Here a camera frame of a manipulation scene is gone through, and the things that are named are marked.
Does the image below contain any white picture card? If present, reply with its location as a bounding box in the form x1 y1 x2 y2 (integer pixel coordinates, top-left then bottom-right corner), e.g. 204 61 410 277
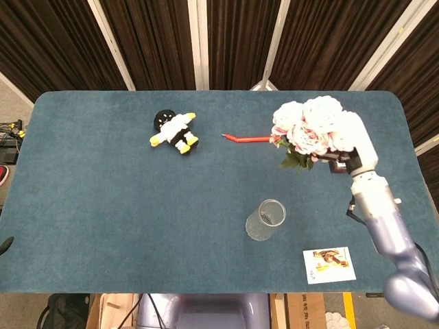
302 246 357 285

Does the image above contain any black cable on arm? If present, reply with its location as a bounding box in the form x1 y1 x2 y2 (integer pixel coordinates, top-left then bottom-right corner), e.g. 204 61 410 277
345 194 368 226

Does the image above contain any yellow strip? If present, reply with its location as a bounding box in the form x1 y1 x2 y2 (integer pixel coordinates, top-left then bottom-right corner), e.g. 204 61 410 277
342 293 357 329

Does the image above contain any brown cardboard box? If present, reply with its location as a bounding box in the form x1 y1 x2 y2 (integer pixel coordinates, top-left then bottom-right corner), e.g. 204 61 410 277
270 293 327 329

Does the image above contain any red bent straw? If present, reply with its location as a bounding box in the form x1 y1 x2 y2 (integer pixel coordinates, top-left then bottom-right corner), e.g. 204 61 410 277
221 132 275 144

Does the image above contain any black white plush toy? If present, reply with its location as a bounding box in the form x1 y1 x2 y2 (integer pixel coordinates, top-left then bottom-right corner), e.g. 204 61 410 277
149 108 200 156

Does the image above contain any clear glass cup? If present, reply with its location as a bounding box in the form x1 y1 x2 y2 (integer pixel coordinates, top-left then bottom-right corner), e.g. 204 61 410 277
245 199 287 242

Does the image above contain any purple grey robot torso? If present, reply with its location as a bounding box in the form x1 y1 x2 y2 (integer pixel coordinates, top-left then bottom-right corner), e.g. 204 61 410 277
136 293 272 329

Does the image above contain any pink white artificial flower bouquet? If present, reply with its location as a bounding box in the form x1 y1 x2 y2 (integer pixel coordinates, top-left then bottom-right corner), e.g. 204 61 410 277
270 95 357 175

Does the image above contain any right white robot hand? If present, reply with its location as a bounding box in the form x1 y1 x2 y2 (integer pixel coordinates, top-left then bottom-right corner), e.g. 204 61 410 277
313 112 379 178

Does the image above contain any bundle of floor cables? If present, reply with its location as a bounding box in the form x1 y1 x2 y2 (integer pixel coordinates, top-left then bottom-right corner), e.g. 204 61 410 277
0 118 27 162

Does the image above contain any light wooden crate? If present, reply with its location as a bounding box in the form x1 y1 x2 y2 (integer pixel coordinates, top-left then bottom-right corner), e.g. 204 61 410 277
85 293 141 329

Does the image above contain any black bag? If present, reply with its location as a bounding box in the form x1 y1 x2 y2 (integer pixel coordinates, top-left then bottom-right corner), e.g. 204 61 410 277
43 293 93 329

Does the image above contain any dark brown curtain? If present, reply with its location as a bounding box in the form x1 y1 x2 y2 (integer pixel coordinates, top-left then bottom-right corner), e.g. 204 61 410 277
0 0 439 179

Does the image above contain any white frame post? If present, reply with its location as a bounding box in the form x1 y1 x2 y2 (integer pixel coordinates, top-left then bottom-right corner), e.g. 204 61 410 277
348 0 422 91
414 134 439 156
261 0 293 83
86 0 137 92
187 0 210 91

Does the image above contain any black curved object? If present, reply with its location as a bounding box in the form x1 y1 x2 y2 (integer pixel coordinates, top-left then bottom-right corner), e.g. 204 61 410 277
0 236 15 256

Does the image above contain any white stand foot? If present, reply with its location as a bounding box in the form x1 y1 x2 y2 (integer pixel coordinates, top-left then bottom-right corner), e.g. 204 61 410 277
250 78 278 92

